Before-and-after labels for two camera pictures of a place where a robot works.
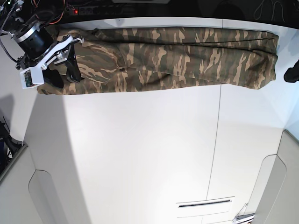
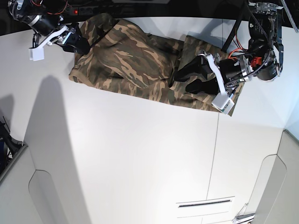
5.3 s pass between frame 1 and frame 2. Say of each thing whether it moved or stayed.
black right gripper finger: moved
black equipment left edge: stayed
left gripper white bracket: moved
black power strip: stayed
